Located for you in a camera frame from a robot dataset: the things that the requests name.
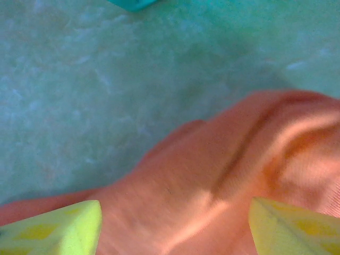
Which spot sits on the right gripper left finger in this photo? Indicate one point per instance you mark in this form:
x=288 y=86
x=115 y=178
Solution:
x=53 y=231

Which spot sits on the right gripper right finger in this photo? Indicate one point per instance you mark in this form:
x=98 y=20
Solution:
x=292 y=233

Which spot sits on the orange trousers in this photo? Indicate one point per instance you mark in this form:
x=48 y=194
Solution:
x=202 y=170

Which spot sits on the teal plastic basket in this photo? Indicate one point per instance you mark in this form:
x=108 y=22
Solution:
x=135 y=4

